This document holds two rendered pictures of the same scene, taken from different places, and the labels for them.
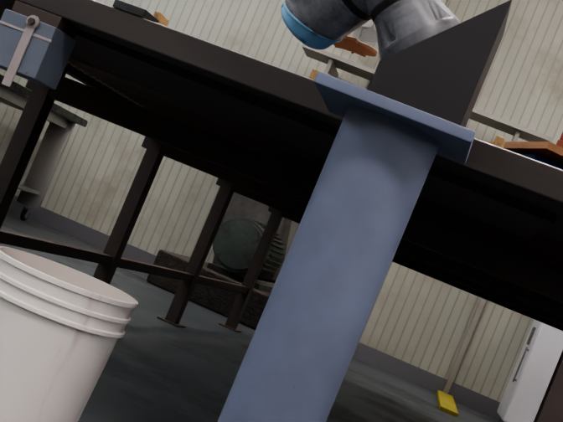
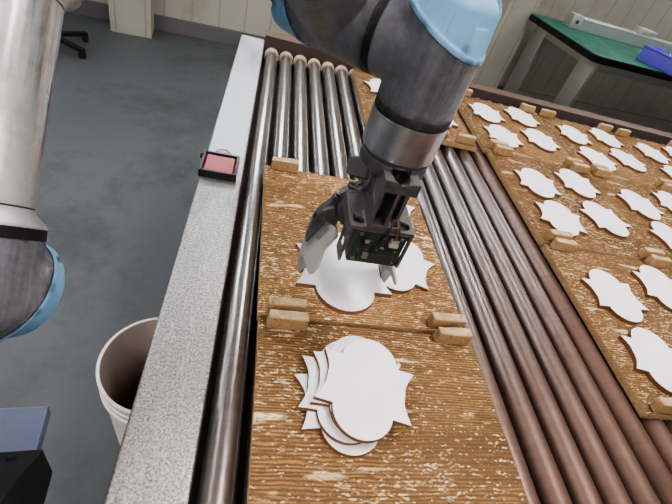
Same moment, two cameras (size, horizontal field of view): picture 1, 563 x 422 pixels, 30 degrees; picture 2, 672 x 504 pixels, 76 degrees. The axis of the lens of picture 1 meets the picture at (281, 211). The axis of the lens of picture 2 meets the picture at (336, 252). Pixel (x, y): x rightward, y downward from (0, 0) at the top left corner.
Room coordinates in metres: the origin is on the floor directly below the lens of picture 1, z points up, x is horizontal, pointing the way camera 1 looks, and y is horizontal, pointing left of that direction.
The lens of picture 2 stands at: (2.06, -0.34, 1.45)
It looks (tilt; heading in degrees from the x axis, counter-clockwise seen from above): 41 degrees down; 57
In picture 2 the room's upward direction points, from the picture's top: 20 degrees clockwise
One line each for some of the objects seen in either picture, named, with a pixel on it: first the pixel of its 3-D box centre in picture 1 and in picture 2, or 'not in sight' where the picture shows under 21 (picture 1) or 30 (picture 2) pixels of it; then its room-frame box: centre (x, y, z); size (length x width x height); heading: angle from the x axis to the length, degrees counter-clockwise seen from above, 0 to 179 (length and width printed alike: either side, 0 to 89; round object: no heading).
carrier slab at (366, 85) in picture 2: not in sight; (410, 103); (2.89, 0.80, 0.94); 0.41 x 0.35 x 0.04; 73
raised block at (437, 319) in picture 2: not in sight; (446, 321); (2.52, -0.03, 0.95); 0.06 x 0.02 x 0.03; 165
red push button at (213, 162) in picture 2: not in sight; (219, 166); (2.23, 0.45, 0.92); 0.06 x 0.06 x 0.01; 73
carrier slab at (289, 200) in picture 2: not in sight; (352, 241); (2.44, 0.20, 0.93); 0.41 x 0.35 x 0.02; 75
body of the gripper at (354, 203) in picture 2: not in sight; (378, 202); (2.30, -0.02, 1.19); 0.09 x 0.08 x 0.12; 74
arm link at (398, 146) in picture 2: not in sight; (406, 134); (2.31, -0.01, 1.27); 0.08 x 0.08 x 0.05
